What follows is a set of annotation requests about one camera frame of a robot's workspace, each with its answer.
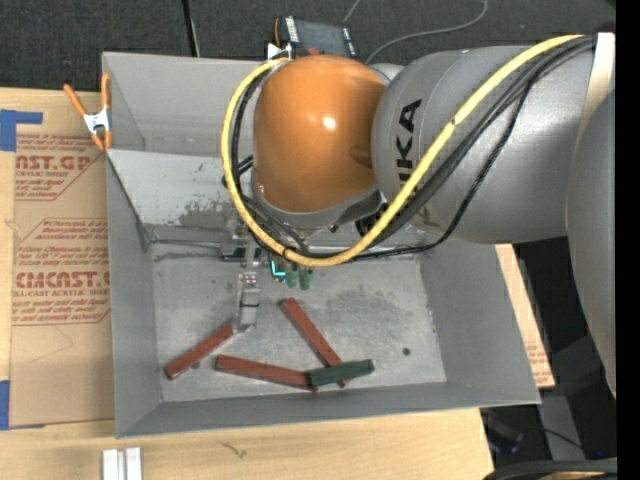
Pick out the red-brown flat block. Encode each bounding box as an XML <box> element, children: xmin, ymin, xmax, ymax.
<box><xmin>163</xmin><ymin>322</ymin><xmax>236</xmax><ymax>381</ymax></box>
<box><xmin>278</xmin><ymin>297</ymin><xmax>354</xmax><ymax>389</ymax></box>
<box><xmin>214</xmin><ymin>354</ymin><xmax>319</xmax><ymax>394</ymax></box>

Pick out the grey metal bin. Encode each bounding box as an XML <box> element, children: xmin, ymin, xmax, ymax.
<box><xmin>101</xmin><ymin>51</ymin><xmax>543</xmax><ymax>440</ymax></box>

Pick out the dark green flat block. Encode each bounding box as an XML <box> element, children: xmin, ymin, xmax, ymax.
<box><xmin>305</xmin><ymin>358</ymin><xmax>376</xmax><ymax>389</ymax></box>

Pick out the brown cardboard board red print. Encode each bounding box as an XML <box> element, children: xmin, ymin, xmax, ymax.
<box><xmin>0</xmin><ymin>86</ymin><xmax>557</xmax><ymax>430</ymax></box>

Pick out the black cylinder on white bracket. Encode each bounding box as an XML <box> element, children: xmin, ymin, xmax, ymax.
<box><xmin>327</xmin><ymin>212</ymin><xmax>385</xmax><ymax>237</ymax></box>

